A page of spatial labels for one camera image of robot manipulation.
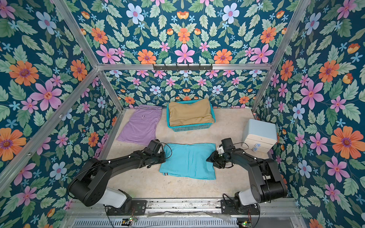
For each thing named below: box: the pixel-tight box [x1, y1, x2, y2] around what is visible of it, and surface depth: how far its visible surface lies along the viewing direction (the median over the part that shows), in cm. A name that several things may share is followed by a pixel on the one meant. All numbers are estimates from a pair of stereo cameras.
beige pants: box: [168, 98, 215, 127], surface depth 109 cm
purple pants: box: [116, 104, 163, 146], surface depth 109 cm
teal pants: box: [159, 142, 217, 180], surface depth 89 cm
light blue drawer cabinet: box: [241, 118, 278, 154], surface depth 90 cm
